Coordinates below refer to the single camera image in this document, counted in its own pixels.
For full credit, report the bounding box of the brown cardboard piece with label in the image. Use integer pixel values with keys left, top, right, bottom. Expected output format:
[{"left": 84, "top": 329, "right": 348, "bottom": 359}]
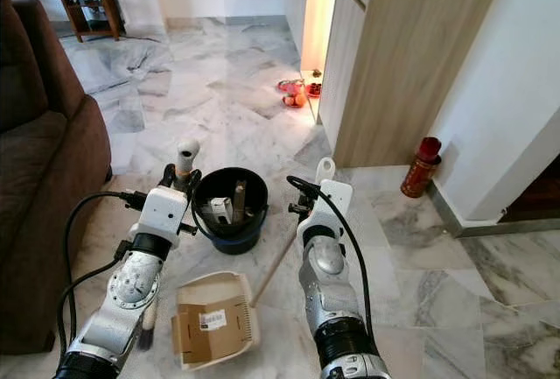
[{"left": 173, "top": 300, "right": 250, "bottom": 364}]

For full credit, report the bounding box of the dark brown sofa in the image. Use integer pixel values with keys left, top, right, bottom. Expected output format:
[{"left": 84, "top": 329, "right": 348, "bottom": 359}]
[{"left": 0, "top": 0, "right": 113, "bottom": 355}]

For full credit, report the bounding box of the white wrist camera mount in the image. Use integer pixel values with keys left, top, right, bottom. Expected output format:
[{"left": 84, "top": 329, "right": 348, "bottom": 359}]
[
  {"left": 136, "top": 185, "right": 190, "bottom": 242},
  {"left": 306, "top": 178, "right": 354, "bottom": 231}
]

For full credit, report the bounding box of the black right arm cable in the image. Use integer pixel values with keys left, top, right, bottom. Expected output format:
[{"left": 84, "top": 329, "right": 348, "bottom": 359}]
[{"left": 287, "top": 175, "right": 375, "bottom": 336}]

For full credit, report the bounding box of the wooden-handled broom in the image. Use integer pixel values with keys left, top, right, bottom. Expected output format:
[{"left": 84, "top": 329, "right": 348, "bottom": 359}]
[{"left": 252, "top": 158, "right": 337, "bottom": 307}]

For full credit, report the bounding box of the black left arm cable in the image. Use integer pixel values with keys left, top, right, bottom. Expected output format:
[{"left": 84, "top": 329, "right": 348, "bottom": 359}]
[{"left": 57, "top": 190, "right": 150, "bottom": 371}]

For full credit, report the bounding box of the beige long-handled dustpan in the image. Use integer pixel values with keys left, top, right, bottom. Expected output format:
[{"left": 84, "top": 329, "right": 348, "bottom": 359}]
[{"left": 173, "top": 139, "right": 262, "bottom": 371}]

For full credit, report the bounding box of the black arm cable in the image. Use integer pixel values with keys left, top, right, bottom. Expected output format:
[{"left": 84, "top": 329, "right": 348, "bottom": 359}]
[
  {"left": 57, "top": 190, "right": 150, "bottom": 371},
  {"left": 287, "top": 175, "right": 375, "bottom": 336}
]

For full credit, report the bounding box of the small white box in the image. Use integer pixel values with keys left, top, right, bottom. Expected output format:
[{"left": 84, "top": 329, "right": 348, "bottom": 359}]
[{"left": 208, "top": 200, "right": 234, "bottom": 222}]

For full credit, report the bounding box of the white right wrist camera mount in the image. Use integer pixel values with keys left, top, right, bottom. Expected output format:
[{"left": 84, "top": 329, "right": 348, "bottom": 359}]
[{"left": 306, "top": 178, "right": 354, "bottom": 231}]

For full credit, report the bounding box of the small brown stick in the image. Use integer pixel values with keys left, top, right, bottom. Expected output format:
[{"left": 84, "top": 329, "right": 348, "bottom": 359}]
[{"left": 232, "top": 179, "right": 248, "bottom": 222}]

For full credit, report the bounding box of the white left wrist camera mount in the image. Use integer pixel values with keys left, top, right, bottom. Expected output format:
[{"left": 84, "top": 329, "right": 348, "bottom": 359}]
[{"left": 136, "top": 185, "right": 190, "bottom": 242}]

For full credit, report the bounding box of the light wood wardrobe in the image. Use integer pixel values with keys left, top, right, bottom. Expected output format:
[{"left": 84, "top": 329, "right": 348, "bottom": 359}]
[{"left": 285, "top": 0, "right": 512, "bottom": 168}]

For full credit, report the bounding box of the black round bucket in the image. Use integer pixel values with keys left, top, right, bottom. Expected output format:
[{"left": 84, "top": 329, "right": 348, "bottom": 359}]
[{"left": 192, "top": 167, "right": 269, "bottom": 256}]

